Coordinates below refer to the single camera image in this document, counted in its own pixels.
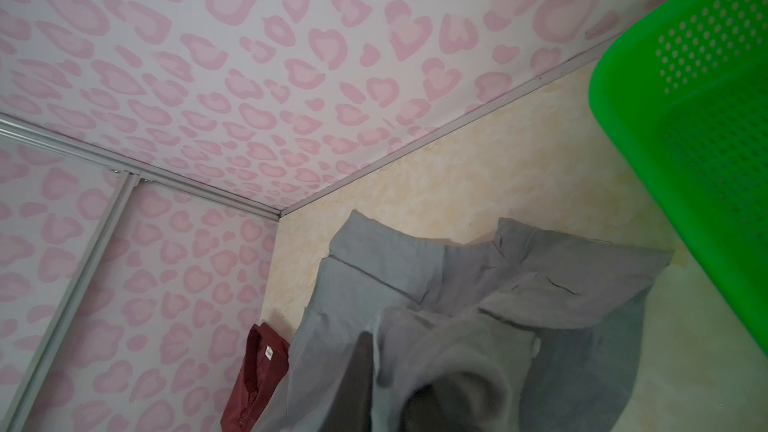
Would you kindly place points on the green plastic basket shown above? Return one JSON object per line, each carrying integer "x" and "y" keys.
{"x": 682, "y": 94}

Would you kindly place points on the grey long sleeve shirt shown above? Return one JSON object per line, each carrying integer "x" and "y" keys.
{"x": 533, "y": 330}

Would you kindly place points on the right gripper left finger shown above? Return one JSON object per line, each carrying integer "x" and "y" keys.
{"x": 350, "y": 410}

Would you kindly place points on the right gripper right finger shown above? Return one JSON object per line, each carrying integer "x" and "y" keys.
{"x": 423, "y": 413}

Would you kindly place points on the maroon long sleeve shirt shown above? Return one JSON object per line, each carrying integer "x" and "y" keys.
{"x": 265, "y": 364}

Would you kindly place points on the left aluminium frame diagonal strut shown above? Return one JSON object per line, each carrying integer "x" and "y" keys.
{"x": 51, "y": 341}

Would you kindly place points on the left rear aluminium frame post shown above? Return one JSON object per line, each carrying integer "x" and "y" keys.
{"x": 36, "y": 136}

